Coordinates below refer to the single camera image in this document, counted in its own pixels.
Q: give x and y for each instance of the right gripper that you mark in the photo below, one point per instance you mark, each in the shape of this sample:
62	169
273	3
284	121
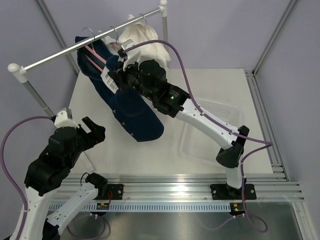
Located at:
123	74

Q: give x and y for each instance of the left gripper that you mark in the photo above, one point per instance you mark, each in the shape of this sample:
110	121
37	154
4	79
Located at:
97	135

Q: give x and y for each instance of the pink hanger with shirt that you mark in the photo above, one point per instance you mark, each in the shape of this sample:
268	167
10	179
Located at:
115	37

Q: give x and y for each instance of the dark blue denim skirt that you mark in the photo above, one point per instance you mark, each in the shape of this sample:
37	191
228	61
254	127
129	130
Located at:
127	106

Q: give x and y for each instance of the white shirt garment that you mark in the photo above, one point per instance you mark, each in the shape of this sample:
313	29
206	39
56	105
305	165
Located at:
111	43

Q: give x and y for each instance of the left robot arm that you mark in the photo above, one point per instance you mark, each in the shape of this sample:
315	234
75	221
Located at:
45	175

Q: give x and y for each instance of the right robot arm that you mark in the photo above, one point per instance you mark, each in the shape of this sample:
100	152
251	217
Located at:
150	81

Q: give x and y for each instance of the cream white long garment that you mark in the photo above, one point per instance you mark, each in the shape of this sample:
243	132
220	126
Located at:
139	33

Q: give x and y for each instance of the white plastic basket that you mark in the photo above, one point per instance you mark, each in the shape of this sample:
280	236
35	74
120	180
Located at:
201	138

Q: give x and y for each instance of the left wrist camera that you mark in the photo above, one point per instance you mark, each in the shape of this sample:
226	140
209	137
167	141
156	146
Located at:
64	118

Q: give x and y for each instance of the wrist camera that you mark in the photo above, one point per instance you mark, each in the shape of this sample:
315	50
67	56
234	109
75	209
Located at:
128	55
64	118

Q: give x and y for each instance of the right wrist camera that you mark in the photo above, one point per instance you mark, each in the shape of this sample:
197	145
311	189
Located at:
128	55

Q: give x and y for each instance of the aluminium mounting rail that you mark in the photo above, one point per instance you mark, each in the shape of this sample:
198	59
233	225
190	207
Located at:
196	187

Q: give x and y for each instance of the silver clothes rack rail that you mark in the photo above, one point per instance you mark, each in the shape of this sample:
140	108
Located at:
159	10

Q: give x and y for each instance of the right rack post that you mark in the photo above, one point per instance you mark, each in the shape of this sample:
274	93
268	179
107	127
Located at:
163	4

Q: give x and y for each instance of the rack post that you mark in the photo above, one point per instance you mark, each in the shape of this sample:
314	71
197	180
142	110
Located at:
21	75
163	4

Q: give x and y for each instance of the white slotted cable duct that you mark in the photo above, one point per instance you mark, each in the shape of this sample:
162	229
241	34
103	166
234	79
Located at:
157	207

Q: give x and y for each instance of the left rack post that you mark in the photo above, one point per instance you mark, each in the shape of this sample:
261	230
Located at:
21	75

